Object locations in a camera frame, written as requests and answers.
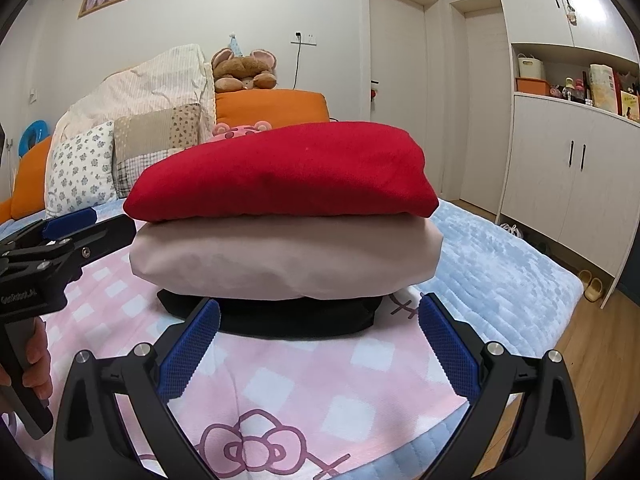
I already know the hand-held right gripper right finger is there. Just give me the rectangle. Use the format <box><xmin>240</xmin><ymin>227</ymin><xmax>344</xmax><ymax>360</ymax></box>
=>
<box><xmin>417</xmin><ymin>292</ymin><xmax>586</xmax><ymax>480</ymax></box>

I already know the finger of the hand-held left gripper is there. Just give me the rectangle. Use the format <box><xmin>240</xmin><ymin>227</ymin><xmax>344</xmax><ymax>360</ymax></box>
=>
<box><xmin>0</xmin><ymin>208</ymin><xmax>98</xmax><ymax>257</ymax></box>
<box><xmin>47</xmin><ymin>215</ymin><xmax>137</xmax><ymax>271</ymax></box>

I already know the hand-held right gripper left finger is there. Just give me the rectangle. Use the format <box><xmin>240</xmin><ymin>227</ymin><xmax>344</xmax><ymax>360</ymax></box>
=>
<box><xmin>52</xmin><ymin>298</ymin><xmax>223</xmax><ymax>480</ymax></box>

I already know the red sweater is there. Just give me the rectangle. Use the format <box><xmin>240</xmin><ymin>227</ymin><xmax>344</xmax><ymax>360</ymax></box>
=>
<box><xmin>122</xmin><ymin>121</ymin><xmax>440</xmax><ymax>223</ymax></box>

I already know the person's left hand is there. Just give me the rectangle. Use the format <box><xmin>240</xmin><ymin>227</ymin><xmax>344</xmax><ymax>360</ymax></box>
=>
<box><xmin>0</xmin><ymin>317</ymin><xmax>53</xmax><ymax>433</ymax></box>

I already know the white floral pillow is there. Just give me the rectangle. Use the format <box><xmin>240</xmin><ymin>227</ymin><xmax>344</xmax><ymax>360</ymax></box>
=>
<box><xmin>45</xmin><ymin>121</ymin><xmax>116</xmax><ymax>217</ymax></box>

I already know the beige patchwork pillow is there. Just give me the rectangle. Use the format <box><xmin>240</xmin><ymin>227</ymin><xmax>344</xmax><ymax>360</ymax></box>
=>
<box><xmin>112</xmin><ymin>102</ymin><xmax>202</xmax><ymax>200</ymax></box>

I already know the folded black garment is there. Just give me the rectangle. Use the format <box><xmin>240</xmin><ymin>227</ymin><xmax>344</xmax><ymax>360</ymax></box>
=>
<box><xmin>156</xmin><ymin>287</ymin><xmax>385</xmax><ymax>337</ymax></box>

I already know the pink checked cartoon blanket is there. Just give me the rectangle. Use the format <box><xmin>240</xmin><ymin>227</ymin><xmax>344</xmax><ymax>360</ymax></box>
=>
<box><xmin>0</xmin><ymin>225</ymin><xmax>488</xmax><ymax>480</ymax></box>

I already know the folded pink garment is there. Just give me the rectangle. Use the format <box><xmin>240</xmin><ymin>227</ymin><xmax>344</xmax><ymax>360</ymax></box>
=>
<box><xmin>129</xmin><ymin>216</ymin><xmax>445</xmax><ymax>302</ymax></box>

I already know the cream quilt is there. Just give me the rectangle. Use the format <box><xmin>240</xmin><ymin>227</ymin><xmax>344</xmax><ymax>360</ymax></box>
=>
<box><xmin>52</xmin><ymin>44</ymin><xmax>216</xmax><ymax>161</ymax></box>

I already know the pink bear plush cushion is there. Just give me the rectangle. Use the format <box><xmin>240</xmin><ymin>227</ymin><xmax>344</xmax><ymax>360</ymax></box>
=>
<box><xmin>211</xmin><ymin>120</ymin><xmax>273</xmax><ymax>141</ymax></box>

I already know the brown plush bear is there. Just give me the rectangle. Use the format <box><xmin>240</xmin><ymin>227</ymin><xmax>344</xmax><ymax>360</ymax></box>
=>
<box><xmin>210</xmin><ymin>49</ymin><xmax>278</xmax><ymax>93</ymax></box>

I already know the white cabinet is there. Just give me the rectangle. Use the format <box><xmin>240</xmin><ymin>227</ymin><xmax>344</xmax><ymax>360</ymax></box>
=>
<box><xmin>487</xmin><ymin>0</ymin><xmax>640</xmax><ymax>308</ymax></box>

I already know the white door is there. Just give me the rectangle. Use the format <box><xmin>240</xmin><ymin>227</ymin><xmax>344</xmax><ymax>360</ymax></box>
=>
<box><xmin>367</xmin><ymin>0</ymin><xmax>440</xmax><ymax>196</ymax></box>
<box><xmin>450</xmin><ymin>0</ymin><xmax>503</xmax><ymax>211</ymax></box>

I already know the row of small bottles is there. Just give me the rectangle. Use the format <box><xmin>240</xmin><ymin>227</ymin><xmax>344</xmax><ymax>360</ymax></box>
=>
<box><xmin>550</xmin><ymin>77</ymin><xmax>593</xmax><ymax>106</ymax></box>

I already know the white basket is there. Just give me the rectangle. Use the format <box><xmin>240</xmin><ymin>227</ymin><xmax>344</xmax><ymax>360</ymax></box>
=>
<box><xmin>517</xmin><ymin>54</ymin><xmax>546</xmax><ymax>81</ymax></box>

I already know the white paper pack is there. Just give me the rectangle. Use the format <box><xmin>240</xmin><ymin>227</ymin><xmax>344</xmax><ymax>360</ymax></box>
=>
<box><xmin>589</xmin><ymin>64</ymin><xmax>621</xmax><ymax>111</ymax></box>

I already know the blue inflatable ring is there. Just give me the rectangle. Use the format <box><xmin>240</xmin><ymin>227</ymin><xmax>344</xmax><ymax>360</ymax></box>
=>
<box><xmin>19</xmin><ymin>120</ymin><xmax>51</xmax><ymax>156</ymax></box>

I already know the orange bed frame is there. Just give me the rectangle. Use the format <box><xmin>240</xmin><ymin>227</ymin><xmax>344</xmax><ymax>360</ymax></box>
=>
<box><xmin>0</xmin><ymin>89</ymin><xmax>331</xmax><ymax>221</ymax></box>

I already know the black power cable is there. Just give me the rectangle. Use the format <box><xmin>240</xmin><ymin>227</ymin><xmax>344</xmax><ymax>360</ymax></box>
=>
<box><xmin>291</xmin><ymin>35</ymin><xmax>304</xmax><ymax>89</ymax></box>

